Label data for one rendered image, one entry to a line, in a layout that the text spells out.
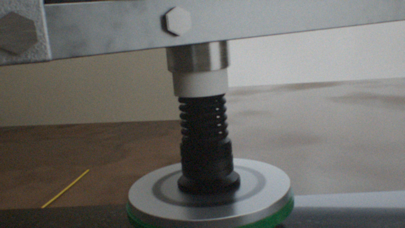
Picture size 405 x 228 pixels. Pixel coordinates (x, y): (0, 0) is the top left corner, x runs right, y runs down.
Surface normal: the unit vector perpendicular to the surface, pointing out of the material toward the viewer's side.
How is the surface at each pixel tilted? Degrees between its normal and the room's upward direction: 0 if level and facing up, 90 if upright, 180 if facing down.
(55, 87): 90
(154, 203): 0
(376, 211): 0
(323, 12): 90
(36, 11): 90
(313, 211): 0
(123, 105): 90
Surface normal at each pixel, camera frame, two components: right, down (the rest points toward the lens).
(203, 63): 0.16, 0.16
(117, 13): 0.44, 0.12
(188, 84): -0.41, 0.19
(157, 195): -0.08, -0.98
